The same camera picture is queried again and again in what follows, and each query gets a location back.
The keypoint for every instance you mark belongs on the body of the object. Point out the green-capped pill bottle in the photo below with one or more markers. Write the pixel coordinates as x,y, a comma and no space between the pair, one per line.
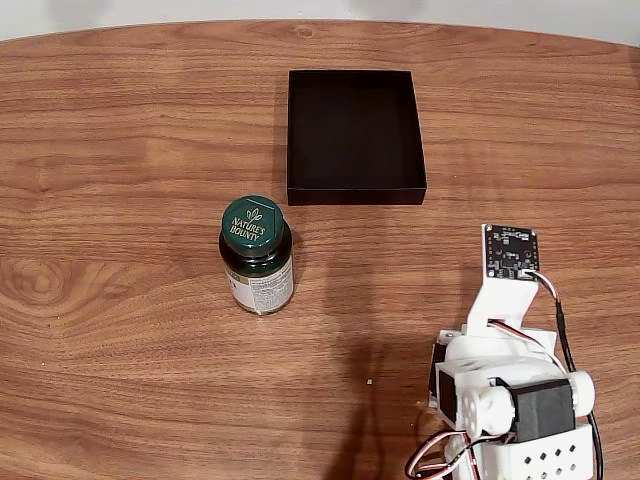
255,280

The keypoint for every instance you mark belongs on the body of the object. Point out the shallow black box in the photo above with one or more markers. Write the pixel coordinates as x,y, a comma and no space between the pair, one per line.
350,130

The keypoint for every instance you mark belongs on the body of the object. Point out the black camera board white mount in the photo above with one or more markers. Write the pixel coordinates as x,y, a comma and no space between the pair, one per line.
507,295

